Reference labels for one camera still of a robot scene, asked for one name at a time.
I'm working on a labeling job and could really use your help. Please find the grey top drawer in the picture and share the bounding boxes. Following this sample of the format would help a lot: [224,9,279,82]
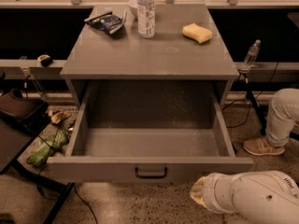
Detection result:
[48,80,253,182]

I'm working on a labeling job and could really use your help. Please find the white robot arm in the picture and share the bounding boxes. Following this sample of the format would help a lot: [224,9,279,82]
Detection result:
[190,171,299,224]

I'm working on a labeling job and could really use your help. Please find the grey drawer cabinet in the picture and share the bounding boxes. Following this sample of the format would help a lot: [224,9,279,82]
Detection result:
[61,4,238,102]

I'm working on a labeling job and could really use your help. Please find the beige sneaker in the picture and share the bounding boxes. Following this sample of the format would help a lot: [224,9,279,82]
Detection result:
[243,135,285,156]

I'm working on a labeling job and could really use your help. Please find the black tripod stand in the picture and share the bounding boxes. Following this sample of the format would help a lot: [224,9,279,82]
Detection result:
[239,70,266,135]

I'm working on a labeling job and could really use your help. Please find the person's leg in jeans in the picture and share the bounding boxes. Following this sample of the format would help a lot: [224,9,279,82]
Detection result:
[265,88,299,147]

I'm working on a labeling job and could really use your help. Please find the small bottle on ledge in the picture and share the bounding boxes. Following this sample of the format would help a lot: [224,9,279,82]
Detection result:
[244,39,262,69]

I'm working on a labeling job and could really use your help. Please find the green snack bag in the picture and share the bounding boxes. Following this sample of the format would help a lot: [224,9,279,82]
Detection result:
[27,130,69,168]

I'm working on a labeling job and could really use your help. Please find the yellow sponge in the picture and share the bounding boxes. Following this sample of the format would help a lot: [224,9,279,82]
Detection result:
[182,23,212,44]

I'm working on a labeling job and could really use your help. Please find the brown black chair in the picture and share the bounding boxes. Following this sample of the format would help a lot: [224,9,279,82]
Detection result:
[0,89,49,175]

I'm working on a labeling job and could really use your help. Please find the blue snack bag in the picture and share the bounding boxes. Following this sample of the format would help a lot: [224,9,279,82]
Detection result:
[84,11,127,35]

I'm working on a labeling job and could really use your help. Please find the clear plastic water bottle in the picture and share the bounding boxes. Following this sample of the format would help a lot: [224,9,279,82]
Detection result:
[137,0,155,38]

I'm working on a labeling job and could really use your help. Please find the black yellow tape measure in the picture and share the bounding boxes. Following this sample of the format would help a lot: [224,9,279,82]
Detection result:
[37,54,53,67]

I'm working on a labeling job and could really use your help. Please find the black top drawer handle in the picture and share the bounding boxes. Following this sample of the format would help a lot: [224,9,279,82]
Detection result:
[135,168,168,179]

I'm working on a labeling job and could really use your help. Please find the wire basket of items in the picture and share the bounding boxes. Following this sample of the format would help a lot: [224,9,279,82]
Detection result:
[45,109,77,156]

